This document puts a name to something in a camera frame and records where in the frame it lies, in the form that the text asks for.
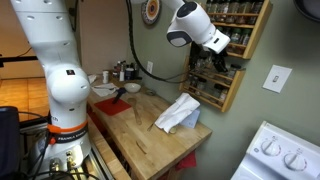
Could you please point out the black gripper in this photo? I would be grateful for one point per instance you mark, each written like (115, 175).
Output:
(215, 56)

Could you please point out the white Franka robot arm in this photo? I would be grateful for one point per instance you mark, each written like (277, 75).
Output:
(66, 86)

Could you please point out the herb spice jar barcode label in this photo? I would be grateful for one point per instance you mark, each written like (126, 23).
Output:
(208, 66)

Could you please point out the thyme spice jar black lid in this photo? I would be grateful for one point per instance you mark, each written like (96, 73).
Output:
(218, 90)

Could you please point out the glass spice jar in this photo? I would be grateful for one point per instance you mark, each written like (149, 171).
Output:
(234, 6)
(236, 37)
(216, 5)
(246, 38)
(225, 6)
(244, 6)
(256, 6)

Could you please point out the tan spice jar red label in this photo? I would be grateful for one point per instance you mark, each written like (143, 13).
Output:
(223, 96)

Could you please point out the spice jar silver lid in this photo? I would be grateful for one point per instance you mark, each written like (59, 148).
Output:
(193, 81)

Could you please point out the dark sauce bottle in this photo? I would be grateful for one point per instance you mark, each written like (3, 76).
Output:
(136, 70)

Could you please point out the white printed spice shaker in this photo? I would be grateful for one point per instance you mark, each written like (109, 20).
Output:
(105, 77)

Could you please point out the Herbes de Provence glass jar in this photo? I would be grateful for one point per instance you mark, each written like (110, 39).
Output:
(234, 71)

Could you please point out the pale blue-grey box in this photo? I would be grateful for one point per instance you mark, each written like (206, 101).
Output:
(192, 120)

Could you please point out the white cloth towel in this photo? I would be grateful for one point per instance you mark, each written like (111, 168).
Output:
(176, 111)

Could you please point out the small glass dish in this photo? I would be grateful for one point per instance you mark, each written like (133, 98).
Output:
(150, 93)

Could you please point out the white ceramic bowl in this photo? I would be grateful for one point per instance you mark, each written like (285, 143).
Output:
(132, 87)

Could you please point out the wooden spoon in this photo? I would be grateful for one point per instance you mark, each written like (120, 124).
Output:
(133, 103)

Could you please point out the white stove knob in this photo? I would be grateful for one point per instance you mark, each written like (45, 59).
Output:
(295, 162)
(270, 148)

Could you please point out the steel salt grinder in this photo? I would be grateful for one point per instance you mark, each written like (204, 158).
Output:
(121, 75)

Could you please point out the red cloth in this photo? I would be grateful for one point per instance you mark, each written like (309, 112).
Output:
(186, 160)

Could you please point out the dark hanging pan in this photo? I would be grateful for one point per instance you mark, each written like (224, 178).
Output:
(308, 8)

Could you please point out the black spatula blue head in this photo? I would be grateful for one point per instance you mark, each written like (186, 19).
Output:
(120, 90)

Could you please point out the red lid jar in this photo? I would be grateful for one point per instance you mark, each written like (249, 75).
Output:
(116, 72)

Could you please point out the white kitchen stove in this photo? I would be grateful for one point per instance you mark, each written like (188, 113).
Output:
(266, 166)

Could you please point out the red silicone mat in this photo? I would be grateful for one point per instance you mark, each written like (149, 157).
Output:
(111, 107)

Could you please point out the metal spoon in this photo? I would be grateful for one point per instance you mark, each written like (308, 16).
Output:
(105, 88)

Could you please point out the flat white paper napkin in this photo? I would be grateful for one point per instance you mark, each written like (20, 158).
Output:
(103, 92)

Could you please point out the crumpled white napkin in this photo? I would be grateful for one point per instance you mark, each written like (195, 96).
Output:
(91, 79)

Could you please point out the black monitor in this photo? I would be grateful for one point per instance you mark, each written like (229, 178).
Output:
(8, 143)

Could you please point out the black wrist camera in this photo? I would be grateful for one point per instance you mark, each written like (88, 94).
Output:
(196, 51)

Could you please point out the wooden wall spice rack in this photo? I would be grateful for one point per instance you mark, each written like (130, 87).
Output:
(234, 90)
(257, 30)

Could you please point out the white wall outlet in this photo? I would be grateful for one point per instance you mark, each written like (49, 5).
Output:
(150, 67)

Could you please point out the decorative wall plate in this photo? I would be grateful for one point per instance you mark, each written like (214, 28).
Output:
(150, 11)

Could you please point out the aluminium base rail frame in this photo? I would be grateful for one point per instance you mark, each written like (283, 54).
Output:
(100, 163)

